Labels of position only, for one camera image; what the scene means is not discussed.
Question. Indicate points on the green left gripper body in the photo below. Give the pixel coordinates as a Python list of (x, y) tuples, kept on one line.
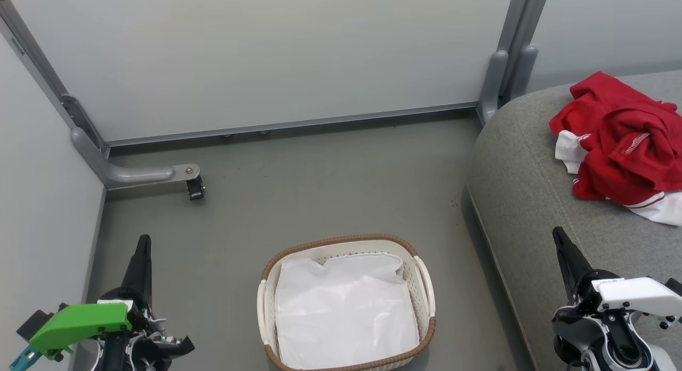
[(80, 320)]

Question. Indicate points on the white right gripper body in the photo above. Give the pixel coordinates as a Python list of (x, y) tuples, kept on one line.
[(639, 296)]

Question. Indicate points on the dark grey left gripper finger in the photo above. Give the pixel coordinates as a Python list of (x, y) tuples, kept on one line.
[(140, 269)]

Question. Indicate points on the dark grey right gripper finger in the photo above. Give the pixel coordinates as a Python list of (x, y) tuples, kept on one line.
[(571, 261)]

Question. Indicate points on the red jersey with white trim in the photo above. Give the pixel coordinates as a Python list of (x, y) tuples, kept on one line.
[(623, 126)]

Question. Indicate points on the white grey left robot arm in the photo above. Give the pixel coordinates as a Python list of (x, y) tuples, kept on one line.
[(114, 355)]

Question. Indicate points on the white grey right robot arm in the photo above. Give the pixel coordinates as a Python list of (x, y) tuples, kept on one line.
[(607, 344)]

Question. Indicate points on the white woven laundry basket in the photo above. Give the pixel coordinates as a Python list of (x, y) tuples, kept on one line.
[(426, 307)]

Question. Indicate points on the white cloth basket liner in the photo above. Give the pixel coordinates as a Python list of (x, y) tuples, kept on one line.
[(346, 312)]

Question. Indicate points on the grey metal partition foot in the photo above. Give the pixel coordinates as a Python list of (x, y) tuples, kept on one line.
[(138, 175)]

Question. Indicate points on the small black caster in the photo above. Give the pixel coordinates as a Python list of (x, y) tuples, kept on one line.
[(195, 188)]

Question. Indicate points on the grey fabric sofa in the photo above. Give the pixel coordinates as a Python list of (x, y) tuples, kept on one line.
[(522, 174)]

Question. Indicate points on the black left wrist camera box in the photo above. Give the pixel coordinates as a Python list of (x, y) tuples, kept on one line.
[(31, 324)]

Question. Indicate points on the grey partition corner post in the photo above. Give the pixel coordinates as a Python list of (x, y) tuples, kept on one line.
[(74, 112)]

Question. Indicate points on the grey double partition post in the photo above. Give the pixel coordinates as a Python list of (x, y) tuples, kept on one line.
[(495, 78)]

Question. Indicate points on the grey partition bottom rail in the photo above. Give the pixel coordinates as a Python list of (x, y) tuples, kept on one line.
[(293, 123)]

